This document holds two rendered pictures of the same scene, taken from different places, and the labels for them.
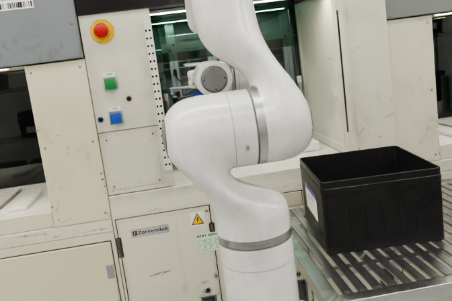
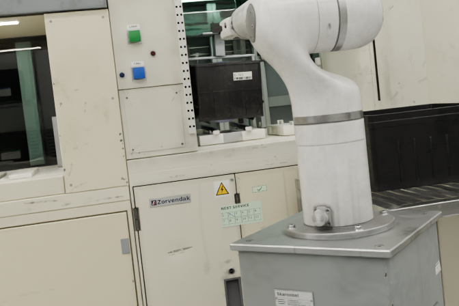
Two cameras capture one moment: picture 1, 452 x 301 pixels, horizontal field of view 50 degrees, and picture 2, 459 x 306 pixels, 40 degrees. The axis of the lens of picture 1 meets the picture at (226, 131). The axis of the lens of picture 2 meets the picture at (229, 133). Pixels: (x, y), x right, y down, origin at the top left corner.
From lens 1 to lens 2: 0.46 m
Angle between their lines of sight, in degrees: 8
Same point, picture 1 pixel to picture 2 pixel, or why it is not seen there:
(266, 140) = (345, 20)
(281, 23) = not seen: hidden behind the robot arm
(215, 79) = not seen: hidden behind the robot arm
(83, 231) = (96, 199)
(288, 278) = (363, 154)
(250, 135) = (332, 14)
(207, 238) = (232, 210)
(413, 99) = (445, 67)
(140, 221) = (160, 189)
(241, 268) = (321, 141)
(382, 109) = (415, 73)
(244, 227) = (325, 100)
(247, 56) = not seen: outside the picture
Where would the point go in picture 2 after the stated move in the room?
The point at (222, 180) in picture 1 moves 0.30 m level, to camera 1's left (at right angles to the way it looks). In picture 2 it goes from (306, 54) to (120, 74)
